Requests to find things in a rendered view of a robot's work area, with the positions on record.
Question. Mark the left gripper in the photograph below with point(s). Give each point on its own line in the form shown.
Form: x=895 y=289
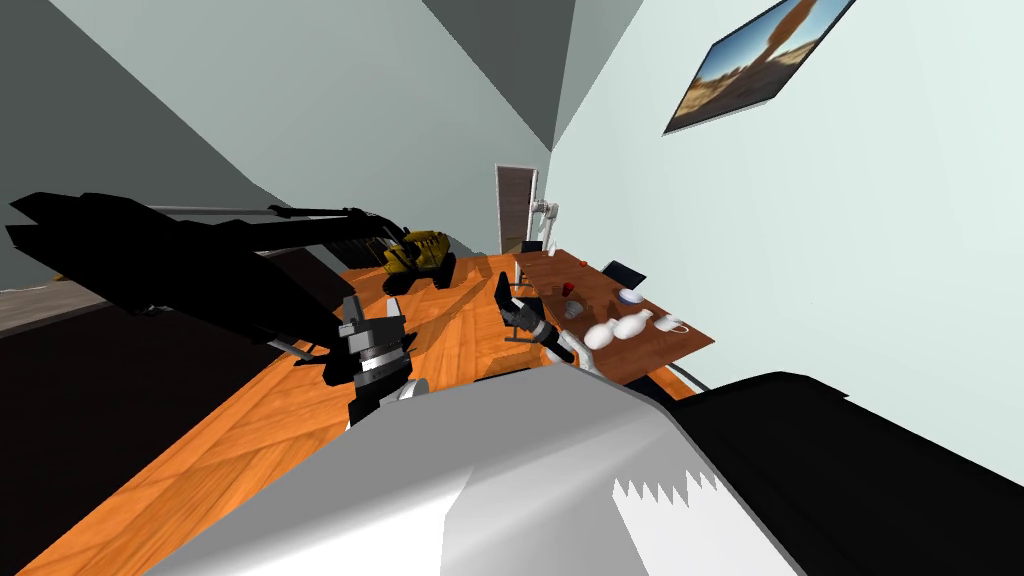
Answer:
x=373 y=334

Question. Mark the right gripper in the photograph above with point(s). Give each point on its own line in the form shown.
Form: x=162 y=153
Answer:
x=509 y=298

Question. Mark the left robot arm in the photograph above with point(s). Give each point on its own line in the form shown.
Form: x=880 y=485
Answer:
x=381 y=373

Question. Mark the dark chair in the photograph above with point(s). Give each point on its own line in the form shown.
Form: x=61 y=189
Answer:
x=531 y=246
x=624 y=274

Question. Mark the grey cup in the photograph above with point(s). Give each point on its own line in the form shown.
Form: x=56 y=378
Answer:
x=573 y=310

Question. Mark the yellow toy excavator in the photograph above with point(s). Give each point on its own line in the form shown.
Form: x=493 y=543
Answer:
x=421 y=252

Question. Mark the brown door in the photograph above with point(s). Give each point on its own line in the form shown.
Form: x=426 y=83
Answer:
x=515 y=210

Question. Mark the white desk lamp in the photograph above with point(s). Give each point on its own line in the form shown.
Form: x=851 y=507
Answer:
x=546 y=216

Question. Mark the white vase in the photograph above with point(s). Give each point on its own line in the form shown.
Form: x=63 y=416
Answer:
x=634 y=324
x=598 y=335

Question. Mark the white bowl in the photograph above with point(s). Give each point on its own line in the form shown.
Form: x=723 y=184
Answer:
x=631 y=297

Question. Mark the brown wooden table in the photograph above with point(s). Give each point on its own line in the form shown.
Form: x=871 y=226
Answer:
x=640 y=357

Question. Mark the white mug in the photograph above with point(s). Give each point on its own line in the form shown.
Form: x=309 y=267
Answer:
x=667 y=322

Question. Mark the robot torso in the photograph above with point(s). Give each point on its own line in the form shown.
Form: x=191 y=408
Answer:
x=520 y=480

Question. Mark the large black angular machine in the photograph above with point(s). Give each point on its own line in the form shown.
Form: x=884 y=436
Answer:
x=160 y=256

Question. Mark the landscape picture on wall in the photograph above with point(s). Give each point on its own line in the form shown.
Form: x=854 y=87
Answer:
x=756 y=68

